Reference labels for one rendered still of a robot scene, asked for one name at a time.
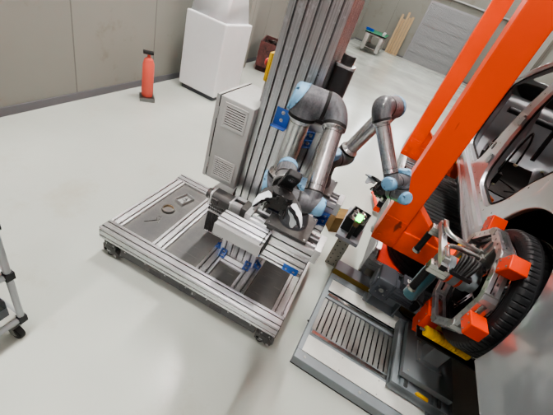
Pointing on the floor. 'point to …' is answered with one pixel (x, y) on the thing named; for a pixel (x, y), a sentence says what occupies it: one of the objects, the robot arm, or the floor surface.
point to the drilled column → (336, 252)
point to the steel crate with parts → (265, 52)
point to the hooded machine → (215, 46)
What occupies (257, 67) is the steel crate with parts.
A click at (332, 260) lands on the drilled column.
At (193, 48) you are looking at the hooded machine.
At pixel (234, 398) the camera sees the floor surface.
